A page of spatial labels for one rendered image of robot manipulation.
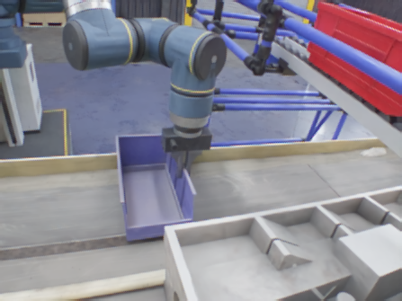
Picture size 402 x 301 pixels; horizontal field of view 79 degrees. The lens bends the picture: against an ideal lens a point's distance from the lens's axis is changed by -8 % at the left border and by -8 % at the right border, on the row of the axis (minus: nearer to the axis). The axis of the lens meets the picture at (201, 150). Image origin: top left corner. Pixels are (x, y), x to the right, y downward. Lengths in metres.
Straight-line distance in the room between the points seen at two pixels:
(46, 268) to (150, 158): 0.48
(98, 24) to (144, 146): 0.47
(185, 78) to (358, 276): 0.53
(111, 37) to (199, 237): 0.46
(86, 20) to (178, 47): 0.20
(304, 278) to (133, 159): 0.67
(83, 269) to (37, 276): 0.11
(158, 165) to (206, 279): 0.57
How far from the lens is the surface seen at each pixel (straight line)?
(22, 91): 2.02
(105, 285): 0.66
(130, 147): 0.94
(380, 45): 0.56
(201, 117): 0.64
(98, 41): 0.60
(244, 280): 0.52
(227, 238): 0.60
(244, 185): 0.99
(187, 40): 0.59
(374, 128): 0.56
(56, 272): 0.75
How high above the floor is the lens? 1.36
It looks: 32 degrees down
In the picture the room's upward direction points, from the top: 9 degrees clockwise
